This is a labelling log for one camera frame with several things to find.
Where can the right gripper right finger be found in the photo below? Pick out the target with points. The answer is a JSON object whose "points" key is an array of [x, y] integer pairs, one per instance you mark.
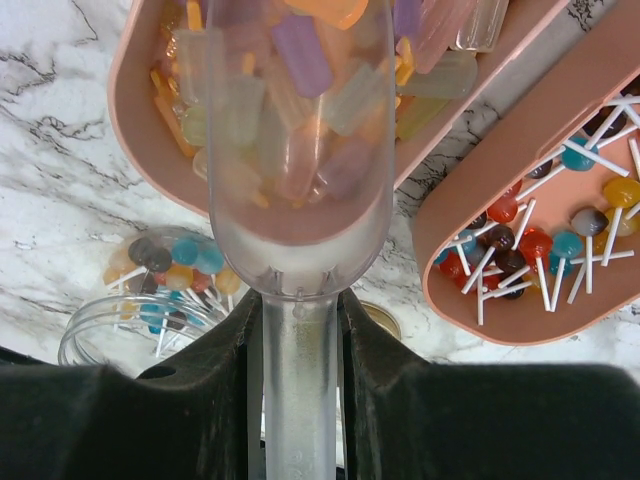
{"points": [[407, 418]]}

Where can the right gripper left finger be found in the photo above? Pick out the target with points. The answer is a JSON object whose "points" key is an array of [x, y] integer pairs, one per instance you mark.
{"points": [[195, 415]]}

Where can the pink tray of lollipops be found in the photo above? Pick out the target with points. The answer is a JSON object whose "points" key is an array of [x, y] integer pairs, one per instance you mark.
{"points": [[535, 237]]}

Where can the clear plastic scoop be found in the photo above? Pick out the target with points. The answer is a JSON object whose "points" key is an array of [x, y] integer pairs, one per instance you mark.
{"points": [[301, 118]]}

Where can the pink tray of gummy candies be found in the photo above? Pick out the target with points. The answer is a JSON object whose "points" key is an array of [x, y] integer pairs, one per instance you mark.
{"points": [[149, 145]]}

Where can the gold jar lid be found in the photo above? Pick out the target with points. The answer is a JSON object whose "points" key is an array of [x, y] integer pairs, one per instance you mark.
{"points": [[383, 318]]}

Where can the clear glass jar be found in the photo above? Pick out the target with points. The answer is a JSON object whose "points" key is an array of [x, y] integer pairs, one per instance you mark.
{"points": [[160, 290]]}

